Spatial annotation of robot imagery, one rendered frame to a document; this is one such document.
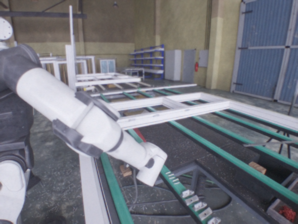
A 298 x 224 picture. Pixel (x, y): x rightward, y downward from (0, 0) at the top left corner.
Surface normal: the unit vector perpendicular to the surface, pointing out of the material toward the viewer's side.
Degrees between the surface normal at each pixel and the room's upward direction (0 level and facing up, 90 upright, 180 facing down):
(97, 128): 56
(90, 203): 0
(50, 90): 49
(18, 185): 90
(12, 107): 104
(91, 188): 0
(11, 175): 90
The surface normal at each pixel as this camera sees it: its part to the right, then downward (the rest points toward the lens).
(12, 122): 0.83, 0.39
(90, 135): 0.12, -0.25
